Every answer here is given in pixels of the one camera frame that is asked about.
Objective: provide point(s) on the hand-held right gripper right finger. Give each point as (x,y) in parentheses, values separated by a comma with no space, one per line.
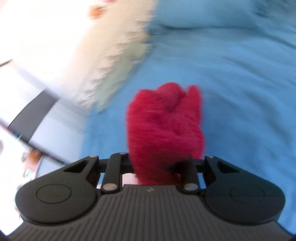
(190,171)

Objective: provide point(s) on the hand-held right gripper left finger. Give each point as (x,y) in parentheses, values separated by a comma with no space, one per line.
(113,171)

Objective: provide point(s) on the red and white knit sweater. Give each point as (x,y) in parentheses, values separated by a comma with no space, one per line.
(164,129)

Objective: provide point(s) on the white and dark wardrobe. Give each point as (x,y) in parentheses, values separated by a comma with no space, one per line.
(31,120)

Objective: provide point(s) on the blue bed sheet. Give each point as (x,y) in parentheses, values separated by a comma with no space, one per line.
(231,81)

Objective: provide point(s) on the cream quilted headboard cover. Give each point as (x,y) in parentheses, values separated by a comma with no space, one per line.
(111,62)

